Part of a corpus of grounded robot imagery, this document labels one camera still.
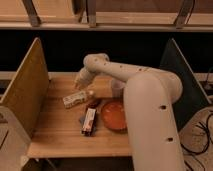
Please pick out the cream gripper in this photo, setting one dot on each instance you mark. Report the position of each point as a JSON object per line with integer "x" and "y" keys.
{"x": 83, "y": 79}

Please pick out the white plastic bottle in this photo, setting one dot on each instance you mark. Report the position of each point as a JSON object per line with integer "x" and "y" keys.
{"x": 77, "y": 98}

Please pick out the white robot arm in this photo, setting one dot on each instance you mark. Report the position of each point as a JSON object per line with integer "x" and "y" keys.
{"x": 148, "y": 97}

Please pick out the orange ceramic bowl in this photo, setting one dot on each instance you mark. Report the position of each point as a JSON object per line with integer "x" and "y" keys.
{"x": 113, "y": 115}

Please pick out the dark red small object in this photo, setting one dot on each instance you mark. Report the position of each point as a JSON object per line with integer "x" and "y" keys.
{"x": 94, "y": 103}

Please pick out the translucent plastic cup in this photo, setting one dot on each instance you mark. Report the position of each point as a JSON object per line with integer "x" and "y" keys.
{"x": 117, "y": 88}

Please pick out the white red snack box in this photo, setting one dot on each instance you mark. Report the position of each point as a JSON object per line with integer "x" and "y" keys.
{"x": 88, "y": 122}

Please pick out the dark blue packet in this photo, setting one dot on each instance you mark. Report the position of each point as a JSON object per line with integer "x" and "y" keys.
{"x": 81, "y": 120}

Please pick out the left wooden side panel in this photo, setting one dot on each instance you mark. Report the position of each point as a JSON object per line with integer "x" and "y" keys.
{"x": 22, "y": 100}

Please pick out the wooden back shelf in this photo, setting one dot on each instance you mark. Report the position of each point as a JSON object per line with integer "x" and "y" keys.
{"x": 108, "y": 15}

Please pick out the right dark side panel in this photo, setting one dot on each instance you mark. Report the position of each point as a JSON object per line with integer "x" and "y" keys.
{"x": 193, "y": 97}

